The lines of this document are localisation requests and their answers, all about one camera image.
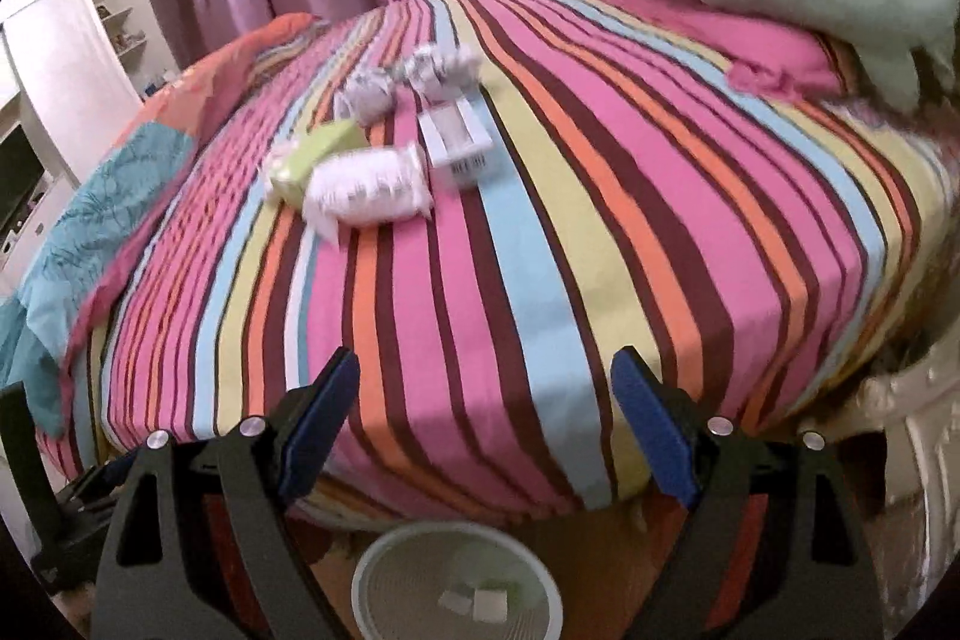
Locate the white cardboard box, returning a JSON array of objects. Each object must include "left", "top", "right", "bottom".
[{"left": 418, "top": 98, "right": 494, "bottom": 191}]

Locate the pale green mesh wastebasket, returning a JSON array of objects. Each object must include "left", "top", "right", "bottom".
[{"left": 351, "top": 520, "right": 565, "bottom": 640}]

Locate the pink pillow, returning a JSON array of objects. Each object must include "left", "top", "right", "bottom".
[{"left": 727, "top": 21, "right": 848, "bottom": 101}]

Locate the green tissue packet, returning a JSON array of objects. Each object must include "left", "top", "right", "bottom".
[{"left": 262, "top": 119, "right": 362, "bottom": 208}]

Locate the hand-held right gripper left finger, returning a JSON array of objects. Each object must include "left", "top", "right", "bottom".
[{"left": 90, "top": 346, "right": 361, "bottom": 640}]

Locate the white cabinet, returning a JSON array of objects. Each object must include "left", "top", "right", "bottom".
[{"left": 0, "top": 0, "right": 173, "bottom": 281}]

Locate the white ornate bed footboard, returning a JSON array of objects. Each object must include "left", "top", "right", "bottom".
[{"left": 810, "top": 340, "right": 960, "bottom": 581}]

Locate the striped bed sheet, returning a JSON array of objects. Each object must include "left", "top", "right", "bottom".
[{"left": 37, "top": 0, "right": 938, "bottom": 528}]

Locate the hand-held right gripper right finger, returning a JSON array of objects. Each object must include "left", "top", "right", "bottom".
[{"left": 609, "top": 346, "right": 893, "bottom": 640}]

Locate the white plastic packet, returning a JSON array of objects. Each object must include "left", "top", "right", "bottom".
[{"left": 302, "top": 143, "right": 436, "bottom": 247}]

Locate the white paper ball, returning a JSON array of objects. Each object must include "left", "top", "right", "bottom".
[
  {"left": 401, "top": 44, "right": 482, "bottom": 101},
  {"left": 334, "top": 68, "right": 395, "bottom": 125}
]

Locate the red fuzzy rug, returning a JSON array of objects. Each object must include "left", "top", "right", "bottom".
[
  {"left": 199, "top": 497, "right": 263, "bottom": 640},
  {"left": 705, "top": 512, "right": 796, "bottom": 627}
]

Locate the dark television screen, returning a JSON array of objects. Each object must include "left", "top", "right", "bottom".
[{"left": 0, "top": 126, "right": 44, "bottom": 230}]

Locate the orange and teal blanket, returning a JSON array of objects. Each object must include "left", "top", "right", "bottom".
[{"left": 0, "top": 12, "right": 323, "bottom": 438}]

